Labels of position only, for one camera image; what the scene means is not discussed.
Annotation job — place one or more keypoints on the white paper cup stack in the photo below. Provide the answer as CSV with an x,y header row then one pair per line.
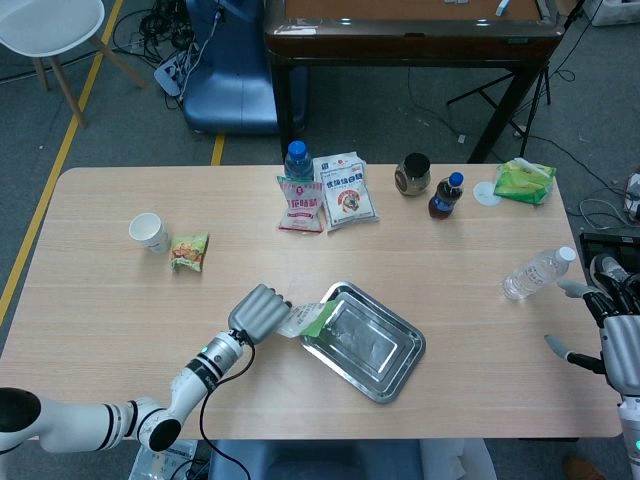
x,y
149,235

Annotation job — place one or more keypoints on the single blue white mahjong tile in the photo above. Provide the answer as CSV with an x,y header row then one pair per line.
x,y
502,6

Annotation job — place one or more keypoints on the silver rectangular metal tray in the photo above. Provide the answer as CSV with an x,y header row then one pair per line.
x,y
367,342

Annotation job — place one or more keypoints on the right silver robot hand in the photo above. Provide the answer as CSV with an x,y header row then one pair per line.
x,y
622,355

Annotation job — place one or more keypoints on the water bottle with blue cap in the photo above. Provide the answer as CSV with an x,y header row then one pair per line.
x,y
298,162

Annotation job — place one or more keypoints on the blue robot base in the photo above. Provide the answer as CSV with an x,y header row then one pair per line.
x,y
230,85

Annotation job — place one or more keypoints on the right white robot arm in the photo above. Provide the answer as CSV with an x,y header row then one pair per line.
x,y
631,440

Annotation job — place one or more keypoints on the clear bottle with white cap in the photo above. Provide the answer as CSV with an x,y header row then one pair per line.
x,y
535,275

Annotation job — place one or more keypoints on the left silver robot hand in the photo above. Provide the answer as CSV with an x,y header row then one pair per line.
x,y
257,315

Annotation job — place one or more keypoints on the white power strip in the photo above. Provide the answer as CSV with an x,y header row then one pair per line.
x,y
172,70

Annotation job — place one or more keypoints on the green tissue pack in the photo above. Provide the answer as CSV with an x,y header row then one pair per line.
x,y
525,182

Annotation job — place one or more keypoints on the brown mahjong table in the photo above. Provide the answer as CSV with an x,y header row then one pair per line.
x,y
415,42

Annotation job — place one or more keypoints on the black tripod stand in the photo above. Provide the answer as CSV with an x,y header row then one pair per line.
x,y
532,100

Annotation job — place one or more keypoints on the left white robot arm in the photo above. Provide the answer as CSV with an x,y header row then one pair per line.
x,y
100,422

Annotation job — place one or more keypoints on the dark soda bottle blue cap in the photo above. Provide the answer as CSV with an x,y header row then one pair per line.
x,y
445,200

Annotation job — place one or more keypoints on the white round lid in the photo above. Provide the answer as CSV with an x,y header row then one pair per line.
x,y
484,195

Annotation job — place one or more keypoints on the blue padded seat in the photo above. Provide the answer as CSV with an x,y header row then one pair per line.
x,y
310,460

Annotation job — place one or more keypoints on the corn starch bag green white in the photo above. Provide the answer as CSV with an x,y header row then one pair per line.
x,y
306,317

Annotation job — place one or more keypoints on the green orange snack packet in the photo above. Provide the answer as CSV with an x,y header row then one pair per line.
x,y
189,252

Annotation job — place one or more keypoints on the white chair with wooden legs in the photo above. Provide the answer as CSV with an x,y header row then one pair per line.
x,y
45,25

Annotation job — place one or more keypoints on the white sugar bag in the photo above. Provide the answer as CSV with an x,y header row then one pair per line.
x,y
347,197

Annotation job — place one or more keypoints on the clear plastic bag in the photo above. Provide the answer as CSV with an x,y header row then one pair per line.
x,y
160,462

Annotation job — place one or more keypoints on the pink white snack bag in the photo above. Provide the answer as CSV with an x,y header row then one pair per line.
x,y
300,207

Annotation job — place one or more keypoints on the glass jar with black lid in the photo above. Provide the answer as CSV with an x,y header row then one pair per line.
x,y
412,175

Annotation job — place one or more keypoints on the black box with shoes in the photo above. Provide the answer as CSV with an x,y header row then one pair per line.
x,y
607,245

